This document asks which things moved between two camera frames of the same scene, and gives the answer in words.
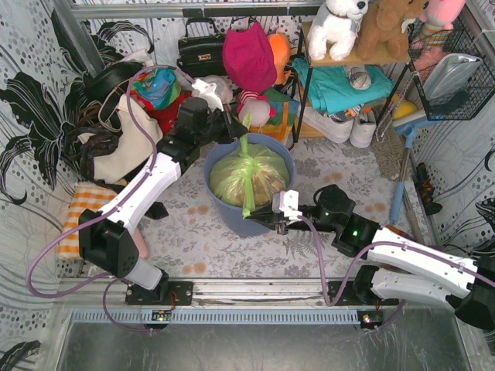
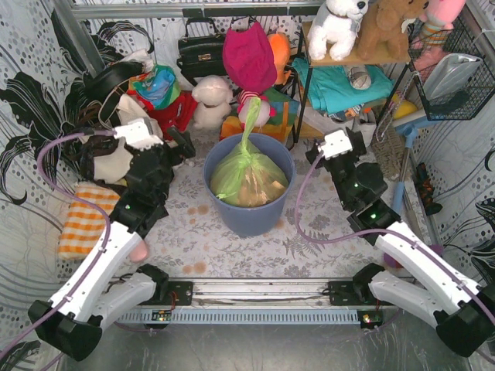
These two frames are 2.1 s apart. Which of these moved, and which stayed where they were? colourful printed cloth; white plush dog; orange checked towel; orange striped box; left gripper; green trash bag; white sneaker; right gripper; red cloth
Moved: left gripper; green trash bag; right gripper
Stayed: orange checked towel; white sneaker; red cloth; white plush dog; orange striped box; colourful printed cloth
